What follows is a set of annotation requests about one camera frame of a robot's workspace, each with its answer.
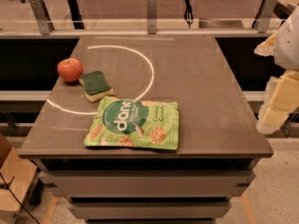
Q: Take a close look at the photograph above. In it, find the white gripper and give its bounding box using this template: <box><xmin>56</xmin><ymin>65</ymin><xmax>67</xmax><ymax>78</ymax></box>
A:
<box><xmin>254</xmin><ymin>7</ymin><xmax>299</xmax><ymax>134</ymax></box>

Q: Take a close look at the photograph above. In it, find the red apple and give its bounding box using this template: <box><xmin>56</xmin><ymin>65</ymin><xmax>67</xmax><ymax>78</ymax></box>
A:
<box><xmin>57</xmin><ymin>58</ymin><xmax>83</xmax><ymax>82</ymax></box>

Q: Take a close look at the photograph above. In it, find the green rice chips bag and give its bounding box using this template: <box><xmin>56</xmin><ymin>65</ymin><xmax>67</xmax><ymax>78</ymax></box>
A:
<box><xmin>84</xmin><ymin>97</ymin><xmax>178</xmax><ymax>150</ymax></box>

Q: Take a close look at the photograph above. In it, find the green and yellow sponge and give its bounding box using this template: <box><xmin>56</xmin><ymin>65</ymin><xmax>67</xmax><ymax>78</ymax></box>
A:
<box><xmin>78</xmin><ymin>71</ymin><xmax>114</xmax><ymax>102</ymax></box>

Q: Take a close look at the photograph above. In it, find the grey drawer cabinet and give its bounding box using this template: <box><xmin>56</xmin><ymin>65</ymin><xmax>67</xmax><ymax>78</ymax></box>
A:
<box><xmin>36</xmin><ymin>157</ymin><xmax>258</xmax><ymax>224</ymax></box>

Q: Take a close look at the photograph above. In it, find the black table leg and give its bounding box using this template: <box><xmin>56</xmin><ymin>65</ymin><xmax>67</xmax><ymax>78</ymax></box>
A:
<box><xmin>67</xmin><ymin>0</ymin><xmax>84</xmax><ymax>29</ymax></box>

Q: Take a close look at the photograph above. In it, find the cardboard box on floor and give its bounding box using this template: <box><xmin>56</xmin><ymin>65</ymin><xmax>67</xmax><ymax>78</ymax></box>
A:
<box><xmin>0</xmin><ymin>133</ymin><xmax>36</xmax><ymax>224</ymax></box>

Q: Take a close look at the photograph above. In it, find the right metal railing bracket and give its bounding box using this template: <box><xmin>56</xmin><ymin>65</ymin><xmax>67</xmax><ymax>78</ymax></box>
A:
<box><xmin>256</xmin><ymin>0</ymin><xmax>278</xmax><ymax>34</ymax></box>

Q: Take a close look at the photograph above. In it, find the metal railing bracket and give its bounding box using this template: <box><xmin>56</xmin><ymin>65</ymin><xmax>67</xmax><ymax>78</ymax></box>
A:
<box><xmin>256</xmin><ymin>0</ymin><xmax>278</xmax><ymax>34</ymax></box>
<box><xmin>28</xmin><ymin>0</ymin><xmax>54</xmax><ymax>35</ymax></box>
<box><xmin>147</xmin><ymin>0</ymin><xmax>157</xmax><ymax>35</ymax></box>

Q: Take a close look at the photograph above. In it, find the hanging black cable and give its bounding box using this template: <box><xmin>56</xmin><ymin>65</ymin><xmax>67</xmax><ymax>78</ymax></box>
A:
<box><xmin>182</xmin><ymin>0</ymin><xmax>194</xmax><ymax>29</ymax></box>

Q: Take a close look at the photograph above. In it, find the middle metal railing bracket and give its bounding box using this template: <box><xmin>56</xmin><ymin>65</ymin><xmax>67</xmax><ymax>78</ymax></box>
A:
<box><xmin>147</xmin><ymin>0</ymin><xmax>157</xmax><ymax>35</ymax></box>

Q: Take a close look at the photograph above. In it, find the left metal railing bracket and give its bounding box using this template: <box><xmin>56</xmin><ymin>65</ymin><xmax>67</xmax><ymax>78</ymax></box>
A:
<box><xmin>28</xmin><ymin>0</ymin><xmax>54</xmax><ymax>35</ymax></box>

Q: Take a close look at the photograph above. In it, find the thin black floor cable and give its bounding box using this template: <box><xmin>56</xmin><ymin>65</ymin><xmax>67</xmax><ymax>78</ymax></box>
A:
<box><xmin>0</xmin><ymin>173</ymin><xmax>41</xmax><ymax>224</ymax></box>

